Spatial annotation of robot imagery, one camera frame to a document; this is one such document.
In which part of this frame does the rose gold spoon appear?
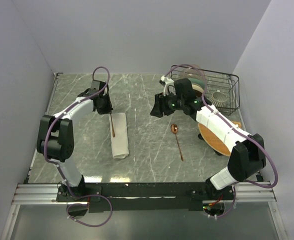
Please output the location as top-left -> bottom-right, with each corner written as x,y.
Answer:
170,123 -> 184,162

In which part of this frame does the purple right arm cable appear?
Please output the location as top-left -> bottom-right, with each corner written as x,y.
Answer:
164,63 -> 279,220

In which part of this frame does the cream white plate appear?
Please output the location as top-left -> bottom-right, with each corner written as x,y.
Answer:
192,84 -> 204,98

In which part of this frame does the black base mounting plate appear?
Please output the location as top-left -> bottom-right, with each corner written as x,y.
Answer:
56,182 -> 234,213

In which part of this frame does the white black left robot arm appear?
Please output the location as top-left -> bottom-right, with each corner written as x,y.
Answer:
36,80 -> 113,201

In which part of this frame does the white cloth napkin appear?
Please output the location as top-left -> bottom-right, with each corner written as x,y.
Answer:
109,112 -> 130,159

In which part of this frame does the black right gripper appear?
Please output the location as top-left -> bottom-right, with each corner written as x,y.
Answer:
150,90 -> 185,118

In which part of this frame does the dark wire dish rack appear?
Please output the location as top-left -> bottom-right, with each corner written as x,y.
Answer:
168,64 -> 240,116

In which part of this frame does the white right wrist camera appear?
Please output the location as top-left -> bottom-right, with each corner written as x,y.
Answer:
159,75 -> 175,96

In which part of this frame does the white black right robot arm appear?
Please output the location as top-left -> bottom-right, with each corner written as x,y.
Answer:
150,76 -> 266,200

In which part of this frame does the aluminium frame rail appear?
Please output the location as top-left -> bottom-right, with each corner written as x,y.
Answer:
11,182 -> 276,205

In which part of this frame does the teal green plate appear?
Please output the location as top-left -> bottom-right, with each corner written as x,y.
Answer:
188,78 -> 206,89

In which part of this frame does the grey ribbed cup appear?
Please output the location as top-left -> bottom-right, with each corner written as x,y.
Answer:
209,90 -> 228,112

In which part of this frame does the woven bamboo tray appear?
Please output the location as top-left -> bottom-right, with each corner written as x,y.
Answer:
198,119 -> 242,157

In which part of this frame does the rose gold fork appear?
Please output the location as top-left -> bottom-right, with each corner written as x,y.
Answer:
109,113 -> 116,138

